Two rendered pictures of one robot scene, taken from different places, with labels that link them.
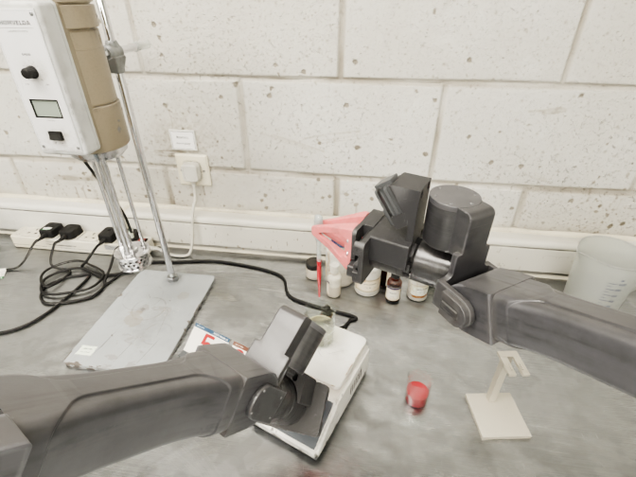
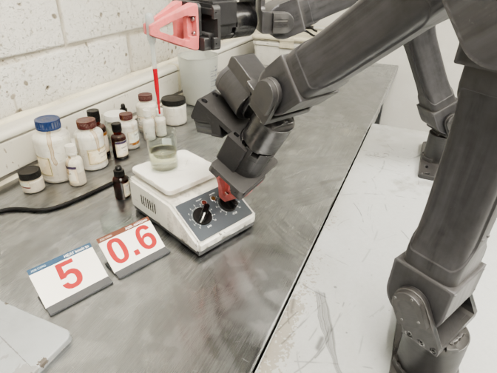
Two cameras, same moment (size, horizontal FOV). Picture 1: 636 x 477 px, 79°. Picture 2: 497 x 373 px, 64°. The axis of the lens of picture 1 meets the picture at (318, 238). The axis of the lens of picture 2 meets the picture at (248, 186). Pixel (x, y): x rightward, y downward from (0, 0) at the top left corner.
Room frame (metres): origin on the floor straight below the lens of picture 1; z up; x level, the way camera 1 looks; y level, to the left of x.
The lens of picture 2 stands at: (0.17, 0.56, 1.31)
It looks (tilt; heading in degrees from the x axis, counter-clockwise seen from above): 30 degrees down; 285
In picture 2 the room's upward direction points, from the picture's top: 1 degrees clockwise
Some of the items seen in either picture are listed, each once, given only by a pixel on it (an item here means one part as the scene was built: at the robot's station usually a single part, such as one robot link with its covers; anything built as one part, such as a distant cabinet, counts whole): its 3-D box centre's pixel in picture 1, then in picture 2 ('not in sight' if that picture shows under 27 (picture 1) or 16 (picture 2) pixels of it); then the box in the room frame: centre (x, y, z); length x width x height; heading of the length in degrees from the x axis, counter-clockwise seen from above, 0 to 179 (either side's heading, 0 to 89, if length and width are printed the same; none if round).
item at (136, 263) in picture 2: not in sight; (134, 246); (0.47, 0.14, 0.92); 0.09 x 0.06 x 0.04; 60
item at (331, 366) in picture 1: (323, 349); (177, 170); (0.46, -0.01, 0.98); 0.12 x 0.12 x 0.01; 60
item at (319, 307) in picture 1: (318, 325); (163, 149); (0.48, 0.00, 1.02); 0.06 x 0.05 x 0.08; 126
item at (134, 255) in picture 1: (118, 209); not in sight; (0.64, 0.37, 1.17); 0.07 x 0.07 x 0.25
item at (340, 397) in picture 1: (315, 377); (187, 196); (0.44, 0.00, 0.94); 0.22 x 0.13 x 0.08; 151
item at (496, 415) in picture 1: (505, 393); not in sight; (0.39, -0.30, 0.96); 0.08 x 0.08 x 0.13; 1
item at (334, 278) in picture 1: (334, 279); (74, 164); (0.70, -0.04, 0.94); 0.03 x 0.03 x 0.09
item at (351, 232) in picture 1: (344, 234); (171, 26); (0.46, -0.04, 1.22); 0.09 x 0.07 x 0.07; 60
